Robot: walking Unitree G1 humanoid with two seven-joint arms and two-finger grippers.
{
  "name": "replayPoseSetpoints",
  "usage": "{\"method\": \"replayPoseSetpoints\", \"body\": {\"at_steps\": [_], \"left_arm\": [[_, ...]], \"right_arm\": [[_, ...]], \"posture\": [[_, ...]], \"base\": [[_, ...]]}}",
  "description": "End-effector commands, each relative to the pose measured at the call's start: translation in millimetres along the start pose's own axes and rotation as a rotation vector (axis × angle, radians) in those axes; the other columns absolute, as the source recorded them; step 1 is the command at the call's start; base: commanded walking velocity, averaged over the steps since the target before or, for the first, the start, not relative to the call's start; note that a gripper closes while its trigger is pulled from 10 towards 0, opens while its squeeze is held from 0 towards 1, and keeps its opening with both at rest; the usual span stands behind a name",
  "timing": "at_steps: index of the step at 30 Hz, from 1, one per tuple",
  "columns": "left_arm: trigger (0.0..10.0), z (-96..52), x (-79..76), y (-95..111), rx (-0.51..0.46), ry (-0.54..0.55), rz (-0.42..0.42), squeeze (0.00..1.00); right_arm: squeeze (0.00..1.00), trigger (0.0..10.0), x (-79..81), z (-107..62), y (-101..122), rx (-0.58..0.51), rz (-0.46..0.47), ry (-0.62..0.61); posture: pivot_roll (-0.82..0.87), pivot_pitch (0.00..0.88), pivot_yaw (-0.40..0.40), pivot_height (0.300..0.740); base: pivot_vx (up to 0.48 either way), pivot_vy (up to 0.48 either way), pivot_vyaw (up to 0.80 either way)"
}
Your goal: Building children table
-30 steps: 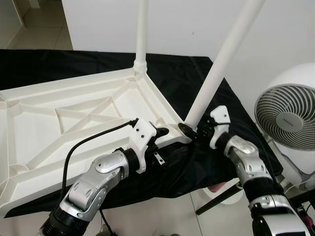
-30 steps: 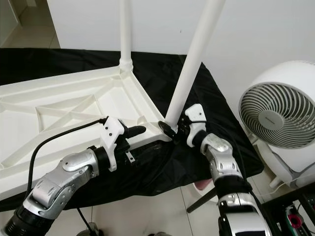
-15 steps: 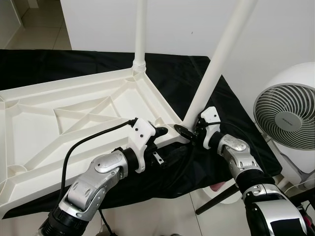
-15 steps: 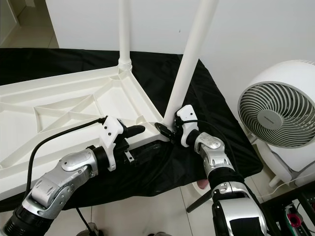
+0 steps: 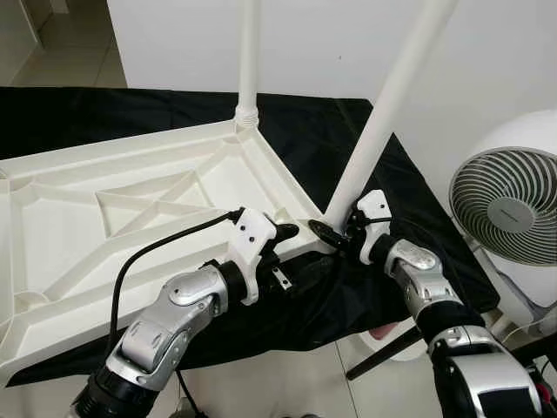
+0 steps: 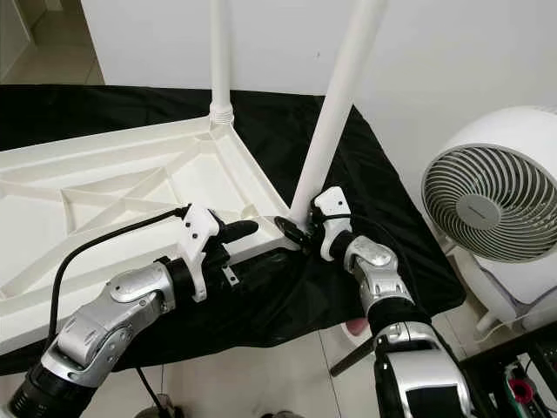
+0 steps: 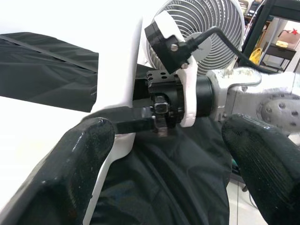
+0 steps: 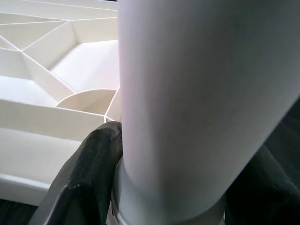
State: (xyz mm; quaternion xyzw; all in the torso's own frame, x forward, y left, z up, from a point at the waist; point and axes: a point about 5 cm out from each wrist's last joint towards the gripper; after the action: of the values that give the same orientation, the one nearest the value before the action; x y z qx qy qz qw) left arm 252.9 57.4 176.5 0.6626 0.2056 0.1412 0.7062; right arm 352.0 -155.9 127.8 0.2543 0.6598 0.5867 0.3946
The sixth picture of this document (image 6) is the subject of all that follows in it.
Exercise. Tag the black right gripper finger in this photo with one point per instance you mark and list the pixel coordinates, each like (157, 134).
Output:
(291, 228)

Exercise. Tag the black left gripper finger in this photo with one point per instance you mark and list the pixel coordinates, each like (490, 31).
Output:
(239, 231)

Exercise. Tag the white plastic table top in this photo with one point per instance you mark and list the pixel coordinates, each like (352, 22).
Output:
(70, 244)

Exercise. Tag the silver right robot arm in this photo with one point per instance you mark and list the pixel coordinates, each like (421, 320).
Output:
(409, 305)

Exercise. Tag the black table cloth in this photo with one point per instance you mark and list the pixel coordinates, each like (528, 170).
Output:
(409, 261)

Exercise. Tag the black metal table leg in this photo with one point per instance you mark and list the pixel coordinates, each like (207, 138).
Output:
(352, 357)

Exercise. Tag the grey left robot leg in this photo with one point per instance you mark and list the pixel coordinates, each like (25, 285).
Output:
(164, 411)

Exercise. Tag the white round fan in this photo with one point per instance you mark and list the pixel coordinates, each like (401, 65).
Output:
(483, 200)

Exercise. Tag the white grey floor appliance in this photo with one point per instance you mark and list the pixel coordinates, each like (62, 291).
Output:
(513, 300)

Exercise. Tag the black low shelf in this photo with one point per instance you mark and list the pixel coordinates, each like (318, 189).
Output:
(509, 374)

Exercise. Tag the grey pink hair dryer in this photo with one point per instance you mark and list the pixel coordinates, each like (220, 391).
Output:
(520, 394)

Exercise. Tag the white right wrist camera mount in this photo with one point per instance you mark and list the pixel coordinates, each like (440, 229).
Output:
(335, 209)

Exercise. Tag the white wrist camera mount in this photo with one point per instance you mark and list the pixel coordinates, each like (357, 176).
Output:
(335, 209)
(200, 235)

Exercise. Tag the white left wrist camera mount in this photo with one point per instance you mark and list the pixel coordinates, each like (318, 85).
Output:
(200, 235)

